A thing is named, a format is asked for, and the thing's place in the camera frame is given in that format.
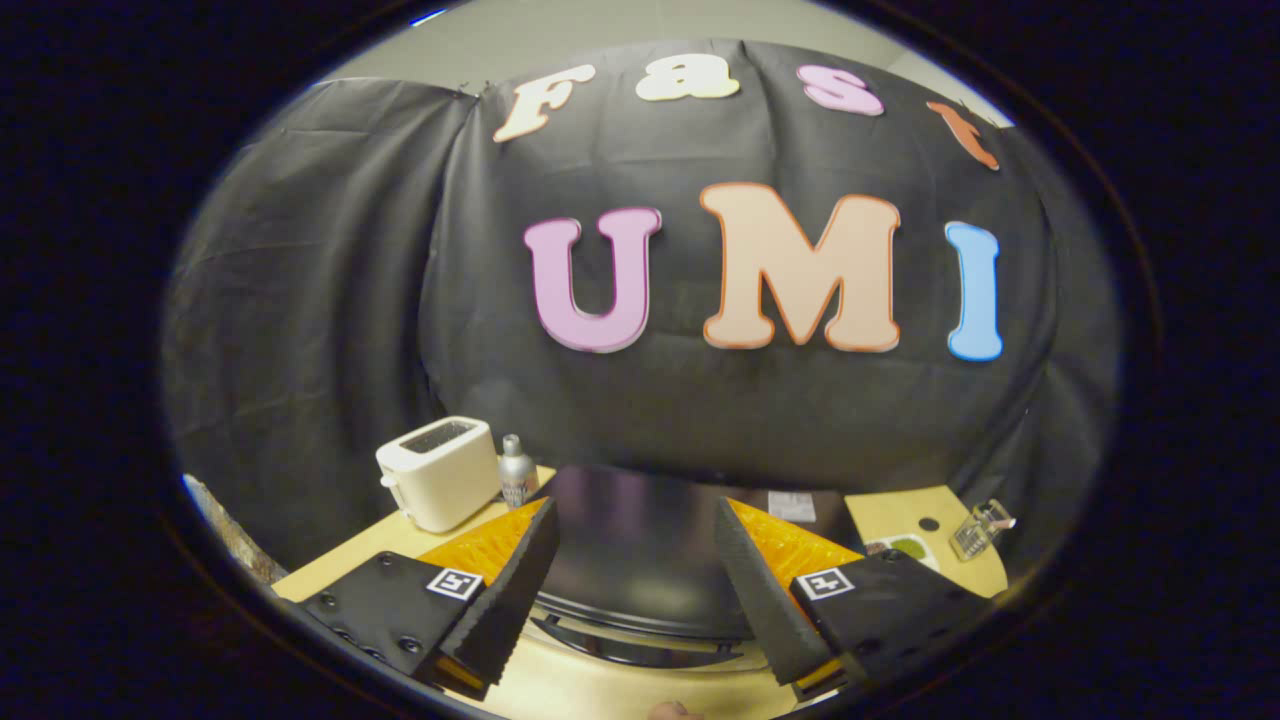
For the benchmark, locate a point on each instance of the black toaster oven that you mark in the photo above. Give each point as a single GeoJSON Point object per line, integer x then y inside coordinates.
{"type": "Point", "coordinates": [640, 545]}

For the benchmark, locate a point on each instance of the silver metal bottle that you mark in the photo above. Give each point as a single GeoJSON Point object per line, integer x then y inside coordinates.
{"type": "Point", "coordinates": [516, 475]}

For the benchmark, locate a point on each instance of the grey crumpled sheet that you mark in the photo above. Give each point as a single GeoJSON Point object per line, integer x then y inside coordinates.
{"type": "Point", "coordinates": [232, 535]}

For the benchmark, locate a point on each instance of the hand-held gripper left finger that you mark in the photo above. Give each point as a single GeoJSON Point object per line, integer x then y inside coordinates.
{"type": "Point", "coordinates": [520, 590]}

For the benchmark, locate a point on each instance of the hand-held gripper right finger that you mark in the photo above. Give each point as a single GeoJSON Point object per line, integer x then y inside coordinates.
{"type": "Point", "coordinates": [755, 590]}

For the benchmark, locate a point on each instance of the black backdrop cloth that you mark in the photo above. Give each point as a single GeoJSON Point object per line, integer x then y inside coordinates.
{"type": "Point", "coordinates": [340, 280]}

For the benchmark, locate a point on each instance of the white pop-up toaster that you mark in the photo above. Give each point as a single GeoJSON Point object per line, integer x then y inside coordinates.
{"type": "Point", "coordinates": [440, 480]}

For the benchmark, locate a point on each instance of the small white dish with green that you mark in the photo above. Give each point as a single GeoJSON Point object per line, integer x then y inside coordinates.
{"type": "Point", "coordinates": [905, 550]}

